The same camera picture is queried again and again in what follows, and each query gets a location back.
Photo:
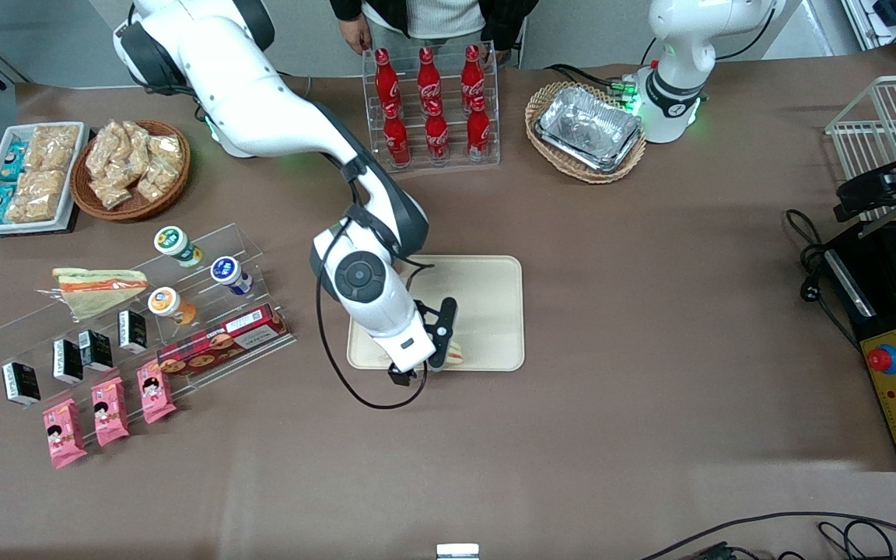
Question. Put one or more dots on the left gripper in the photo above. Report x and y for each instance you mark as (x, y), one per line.
(876, 187)

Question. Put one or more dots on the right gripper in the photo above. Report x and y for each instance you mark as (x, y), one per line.
(399, 377)

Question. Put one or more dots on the triangle sandwich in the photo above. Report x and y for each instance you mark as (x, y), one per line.
(106, 288)
(456, 355)

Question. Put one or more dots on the person's right forearm black sleeve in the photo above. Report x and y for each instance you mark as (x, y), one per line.
(343, 9)

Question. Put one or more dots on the beige plastic serving tray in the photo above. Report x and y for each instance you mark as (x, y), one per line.
(487, 311)

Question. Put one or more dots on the aluminium foil tray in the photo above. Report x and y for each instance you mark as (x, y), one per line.
(588, 128)

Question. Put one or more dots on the person's left hand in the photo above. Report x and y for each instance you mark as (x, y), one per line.
(503, 55)

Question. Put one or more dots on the person's right hand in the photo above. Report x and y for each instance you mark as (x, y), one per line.
(355, 36)

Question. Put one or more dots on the silver flat metal bar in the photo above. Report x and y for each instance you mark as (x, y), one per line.
(876, 225)

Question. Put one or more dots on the black sealing machine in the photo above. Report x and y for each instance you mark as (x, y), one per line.
(887, 272)

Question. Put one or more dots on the red emergency stop button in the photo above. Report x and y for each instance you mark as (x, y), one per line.
(880, 359)

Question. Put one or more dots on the red cola bottle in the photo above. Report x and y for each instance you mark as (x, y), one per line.
(437, 137)
(478, 134)
(386, 82)
(397, 140)
(428, 78)
(472, 76)

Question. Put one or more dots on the red plaid cookie box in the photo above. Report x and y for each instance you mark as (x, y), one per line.
(222, 342)

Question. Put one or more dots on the clear acrylic bottle rack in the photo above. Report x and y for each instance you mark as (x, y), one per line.
(495, 109)

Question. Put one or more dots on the blue lid yogurt cup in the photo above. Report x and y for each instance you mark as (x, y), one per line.
(225, 271)

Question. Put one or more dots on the small white box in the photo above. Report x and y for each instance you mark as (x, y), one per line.
(457, 552)

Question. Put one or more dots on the clear acrylic stepped display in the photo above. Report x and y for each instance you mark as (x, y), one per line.
(222, 237)

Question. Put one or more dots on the light woven wicker basket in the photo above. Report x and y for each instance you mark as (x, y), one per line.
(549, 97)

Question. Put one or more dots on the orange lid yogurt cup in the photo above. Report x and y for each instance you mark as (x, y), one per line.
(165, 302)

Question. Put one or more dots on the green lid yogurt cup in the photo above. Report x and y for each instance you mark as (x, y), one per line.
(173, 241)

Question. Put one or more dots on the pink snack packet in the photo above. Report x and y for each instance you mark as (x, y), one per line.
(110, 412)
(64, 434)
(155, 393)

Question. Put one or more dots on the small black drink carton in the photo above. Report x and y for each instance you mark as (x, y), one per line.
(68, 361)
(133, 331)
(22, 384)
(96, 351)

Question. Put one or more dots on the person torso white sweater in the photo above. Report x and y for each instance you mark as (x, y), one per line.
(425, 15)

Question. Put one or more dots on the clear bag puffed snacks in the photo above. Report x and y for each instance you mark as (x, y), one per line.
(111, 193)
(137, 144)
(166, 150)
(104, 152)
(156, 180)

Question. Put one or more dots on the brown round wicker basket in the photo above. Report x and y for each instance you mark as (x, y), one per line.
(133, 208)

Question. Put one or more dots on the white rectangular dish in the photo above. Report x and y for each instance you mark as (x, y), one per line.
(78, 155)

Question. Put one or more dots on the rice cracker pack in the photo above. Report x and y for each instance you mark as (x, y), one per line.
(53, 146)
(37, 196)

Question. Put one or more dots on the teal snack packet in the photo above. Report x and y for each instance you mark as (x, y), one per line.
(1, 204)
(12, 162)

